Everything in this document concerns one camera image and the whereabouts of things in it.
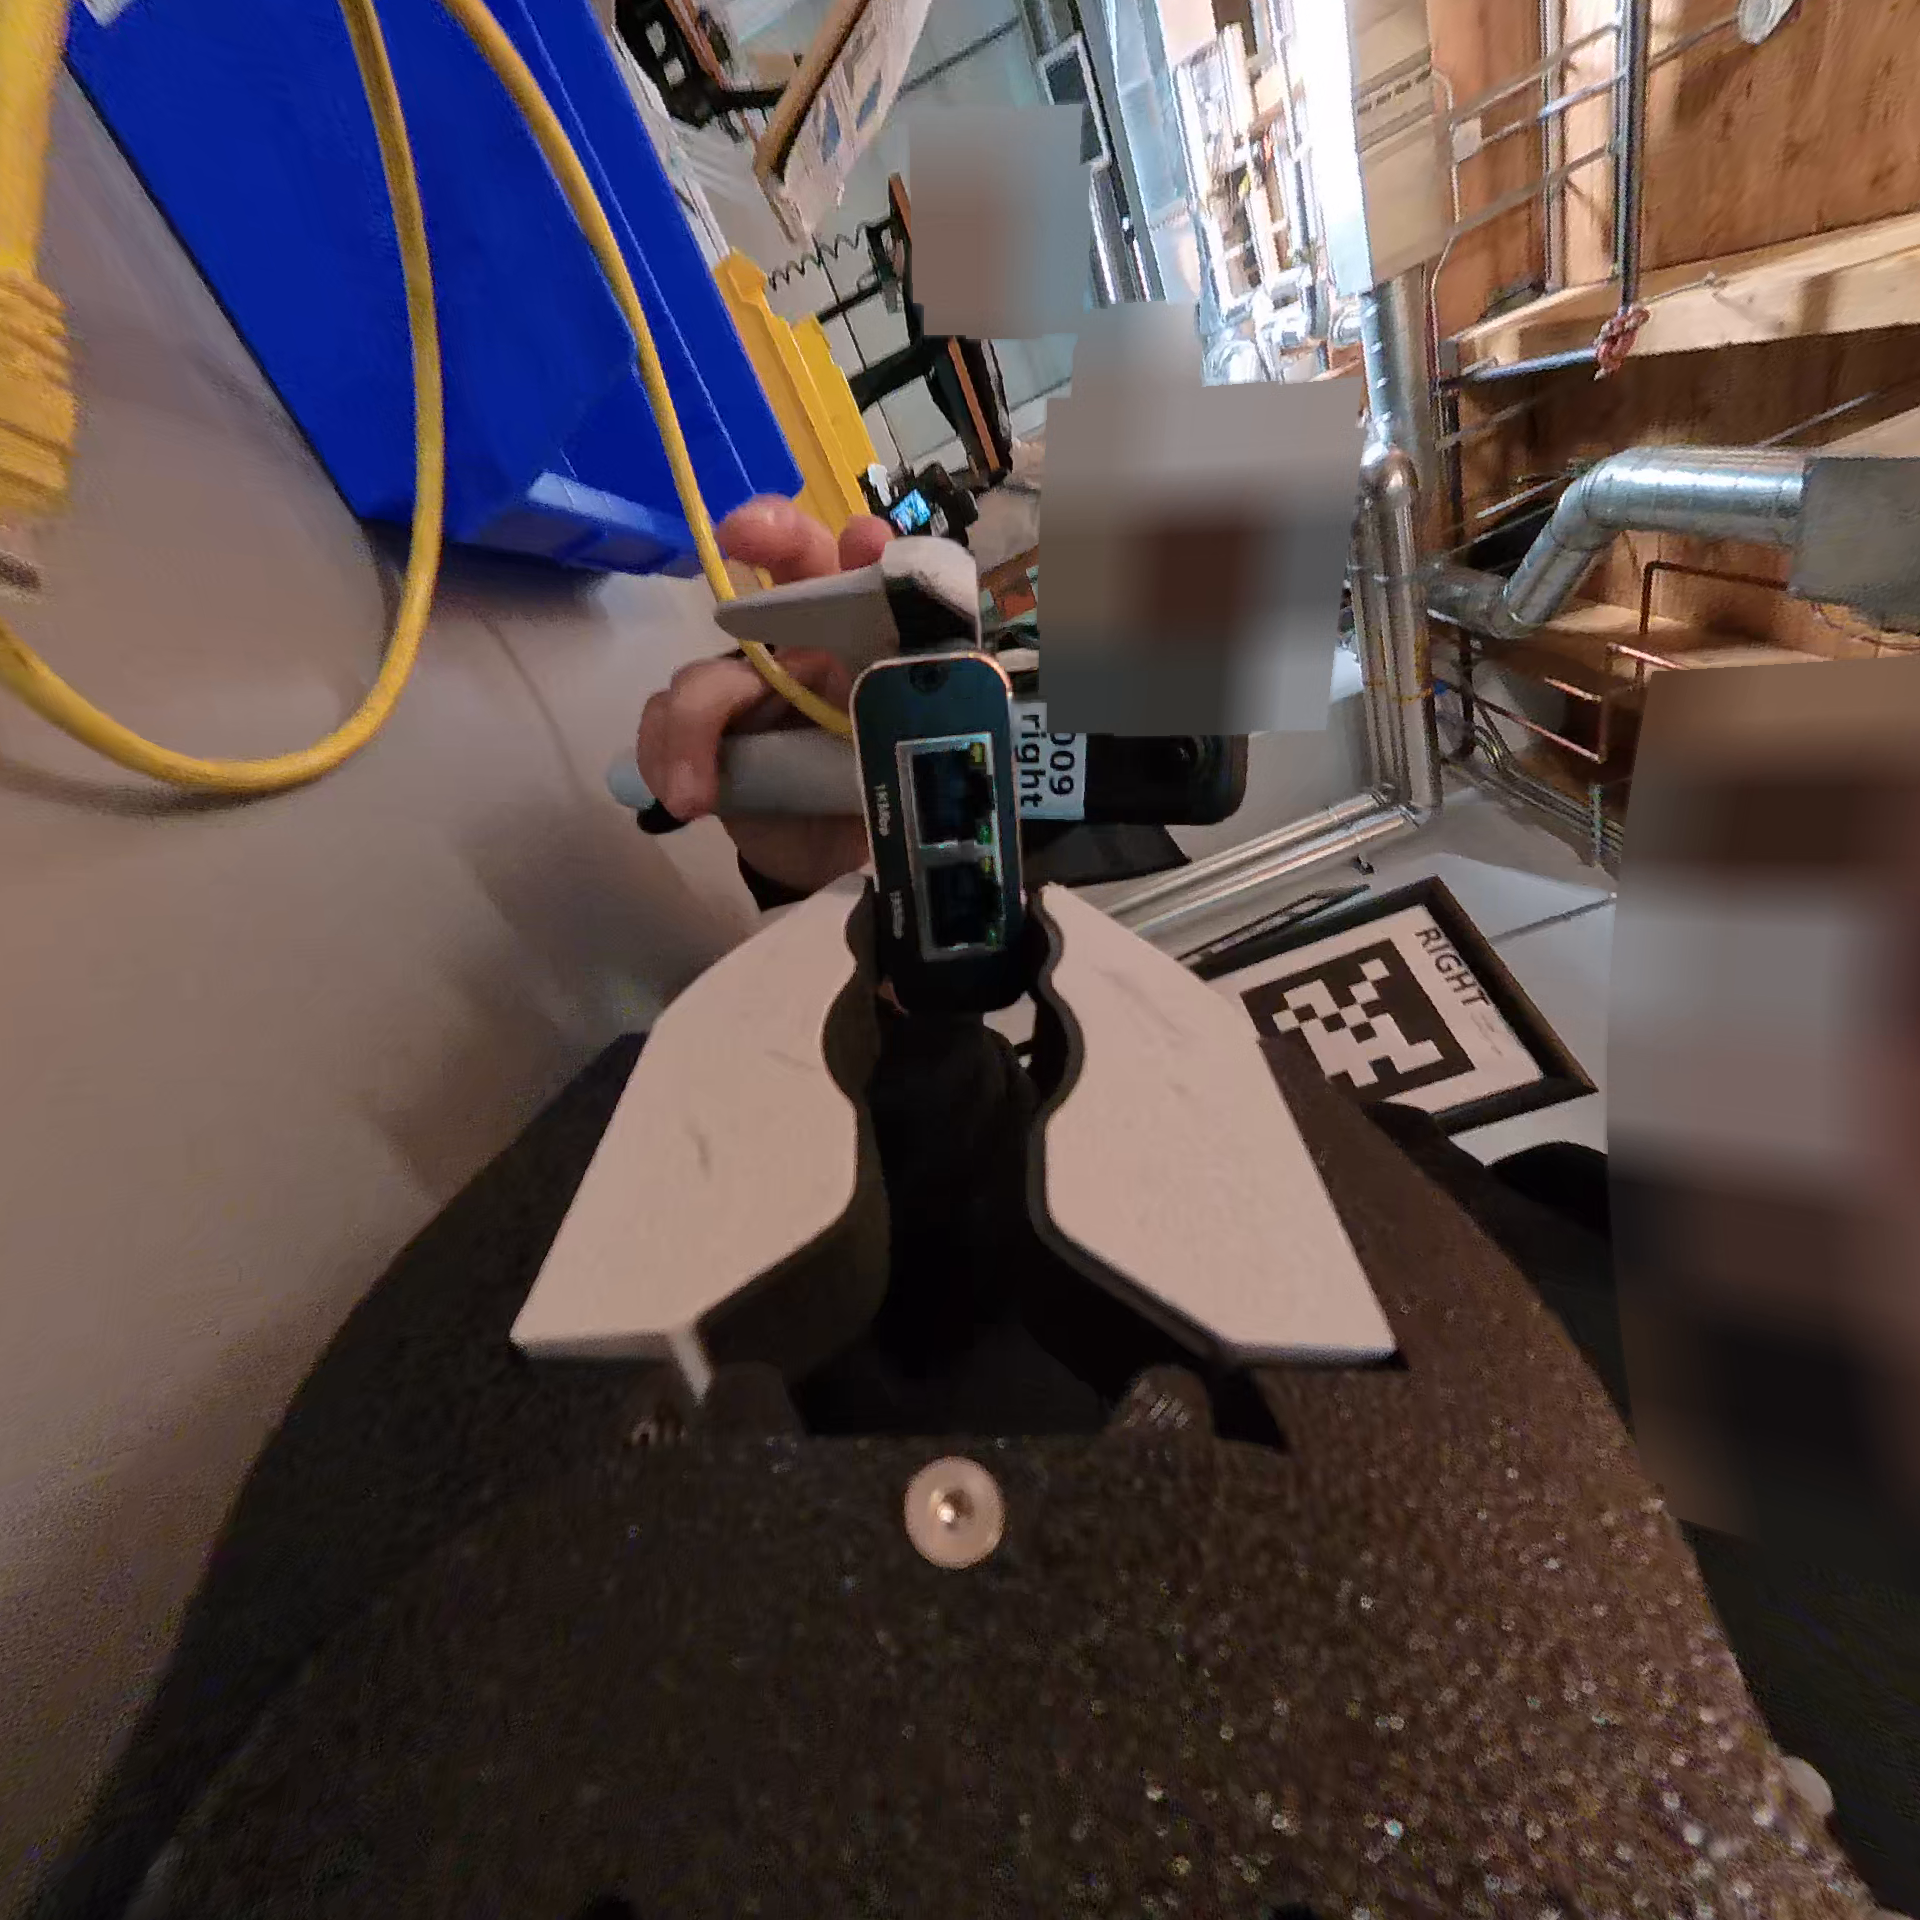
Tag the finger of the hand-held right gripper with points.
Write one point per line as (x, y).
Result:
(811, 613)
(931, 570)

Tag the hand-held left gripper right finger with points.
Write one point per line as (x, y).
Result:
(1184, 1184)

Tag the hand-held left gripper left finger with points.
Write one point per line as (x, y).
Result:
(704, 1171)

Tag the yellow plastic bin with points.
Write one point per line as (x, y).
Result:
(811, 404)

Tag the black network adapter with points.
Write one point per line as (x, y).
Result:
(944, 840)

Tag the white desk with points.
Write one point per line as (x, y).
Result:
(301, 1050)

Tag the person's right hand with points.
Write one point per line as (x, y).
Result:
(682, 734)

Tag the framed fiducial marker sign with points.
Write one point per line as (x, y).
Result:
(1351, 1021)

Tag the vertical metal pipes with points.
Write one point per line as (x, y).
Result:
(1399, 600)

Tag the printed instruction sheet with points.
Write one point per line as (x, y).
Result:
(872, 105)

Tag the blue plastic bin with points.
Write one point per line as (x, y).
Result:
(225, 225)

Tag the wooden beam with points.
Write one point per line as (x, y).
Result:
(1725, 292)

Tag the silver ventilation duct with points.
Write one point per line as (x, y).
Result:
(1650, 503)

